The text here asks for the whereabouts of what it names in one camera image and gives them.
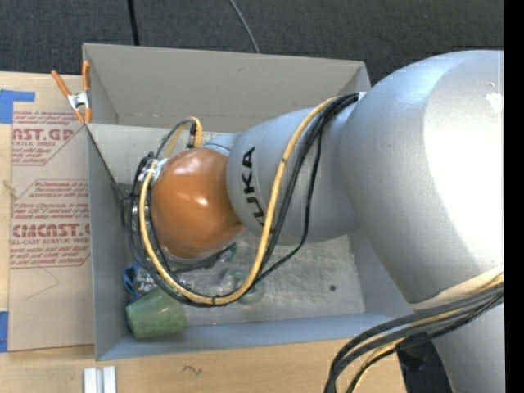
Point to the grey metal bin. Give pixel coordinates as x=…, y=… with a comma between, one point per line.
x=229, y=84

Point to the green cup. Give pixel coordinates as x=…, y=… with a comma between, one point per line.
x=153, y=315

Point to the brown cardboard board red print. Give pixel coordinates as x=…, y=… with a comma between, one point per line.
x=49, y=293

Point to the clear glass thing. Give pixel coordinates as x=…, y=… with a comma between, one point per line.
x=250, y=297

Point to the blue plastic thing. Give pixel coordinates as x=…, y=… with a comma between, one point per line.
x=127, y=280

